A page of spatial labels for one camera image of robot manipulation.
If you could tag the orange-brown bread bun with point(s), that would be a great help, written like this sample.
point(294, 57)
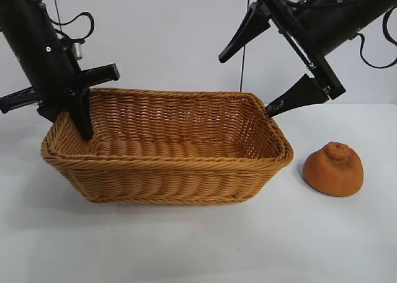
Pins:
point(328, 177)

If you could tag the woven wicker basket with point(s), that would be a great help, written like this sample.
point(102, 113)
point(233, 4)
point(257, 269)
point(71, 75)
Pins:
point(173, 171)

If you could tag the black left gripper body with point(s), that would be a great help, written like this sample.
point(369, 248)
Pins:
point(46, 69)

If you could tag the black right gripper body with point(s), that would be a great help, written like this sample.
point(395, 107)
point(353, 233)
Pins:
point(316, 25)

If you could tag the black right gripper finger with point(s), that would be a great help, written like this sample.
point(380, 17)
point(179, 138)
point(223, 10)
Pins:
point(249, 31)
point(302, 93)

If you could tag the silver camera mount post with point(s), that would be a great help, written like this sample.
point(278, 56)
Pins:
point(79, 50)

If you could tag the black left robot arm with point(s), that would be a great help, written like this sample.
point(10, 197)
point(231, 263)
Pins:
point(18, 7)

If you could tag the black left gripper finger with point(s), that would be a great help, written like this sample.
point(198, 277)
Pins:
point(82, 115)
point(51, 113)

